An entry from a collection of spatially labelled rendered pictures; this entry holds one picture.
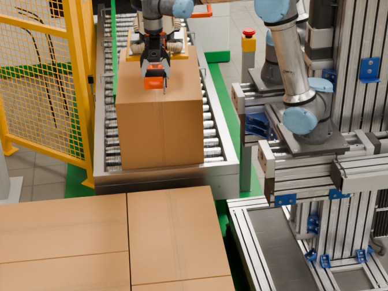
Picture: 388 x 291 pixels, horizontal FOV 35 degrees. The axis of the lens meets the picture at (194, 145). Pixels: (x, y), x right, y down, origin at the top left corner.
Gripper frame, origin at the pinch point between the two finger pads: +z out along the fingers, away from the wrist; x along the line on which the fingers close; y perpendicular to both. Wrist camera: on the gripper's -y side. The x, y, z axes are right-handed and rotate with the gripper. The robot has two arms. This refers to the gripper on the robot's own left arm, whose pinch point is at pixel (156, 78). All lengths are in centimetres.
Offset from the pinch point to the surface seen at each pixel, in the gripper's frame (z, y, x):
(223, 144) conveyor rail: 63, 47, -30
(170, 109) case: 31.7, 30.4, -4.0
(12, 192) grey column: 121, 90, 96
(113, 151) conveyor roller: 69, 53, 27
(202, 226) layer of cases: 68, -10, -17
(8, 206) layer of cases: 68, 9, 71
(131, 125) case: 39, 30, 14
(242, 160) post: 99, 84, -44
